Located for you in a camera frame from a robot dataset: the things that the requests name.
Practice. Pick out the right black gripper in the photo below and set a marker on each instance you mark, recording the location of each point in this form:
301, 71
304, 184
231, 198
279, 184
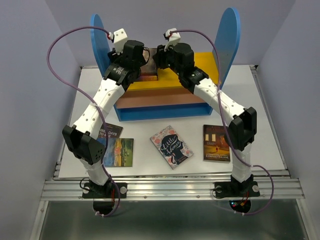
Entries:
159, 56

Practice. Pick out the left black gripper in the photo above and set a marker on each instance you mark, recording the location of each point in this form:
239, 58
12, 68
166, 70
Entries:
115, 57

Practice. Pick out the A Tale of Two Cities book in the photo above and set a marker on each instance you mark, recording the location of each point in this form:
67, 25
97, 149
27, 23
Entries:
150, 68

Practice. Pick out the Jane Eyre blue book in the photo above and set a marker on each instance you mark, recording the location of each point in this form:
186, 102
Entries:
147, 78

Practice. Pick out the Little Women book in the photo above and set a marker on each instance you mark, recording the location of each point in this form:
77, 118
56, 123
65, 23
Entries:
171, 146

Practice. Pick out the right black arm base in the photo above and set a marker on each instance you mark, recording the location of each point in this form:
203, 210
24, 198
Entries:
240, 194

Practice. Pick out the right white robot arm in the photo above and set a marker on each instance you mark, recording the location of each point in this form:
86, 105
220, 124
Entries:
239, 122

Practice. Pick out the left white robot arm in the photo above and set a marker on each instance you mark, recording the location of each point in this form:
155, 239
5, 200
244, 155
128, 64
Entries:
82, 137

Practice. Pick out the blue and yellow wooden bookshelf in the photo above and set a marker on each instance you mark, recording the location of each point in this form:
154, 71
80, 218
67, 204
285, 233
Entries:
166, 98

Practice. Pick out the dark Days to See book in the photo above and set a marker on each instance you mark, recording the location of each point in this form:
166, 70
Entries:
111, 131

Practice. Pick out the Animal Farm book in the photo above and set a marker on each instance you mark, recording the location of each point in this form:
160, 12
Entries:
119, 152

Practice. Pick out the Edward Rulane brown book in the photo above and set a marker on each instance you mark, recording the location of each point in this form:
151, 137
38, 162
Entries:
215, 147

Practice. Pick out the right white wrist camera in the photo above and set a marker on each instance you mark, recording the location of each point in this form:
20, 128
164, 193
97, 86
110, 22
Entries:
172, 37

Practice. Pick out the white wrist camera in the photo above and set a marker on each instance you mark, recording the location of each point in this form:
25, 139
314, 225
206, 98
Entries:
118, 38
172, 37

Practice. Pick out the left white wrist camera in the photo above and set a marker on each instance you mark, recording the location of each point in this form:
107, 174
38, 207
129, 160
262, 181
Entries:
118, 38

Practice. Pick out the aluminium rail frame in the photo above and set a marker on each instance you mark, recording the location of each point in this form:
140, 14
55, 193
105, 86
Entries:
151, 178

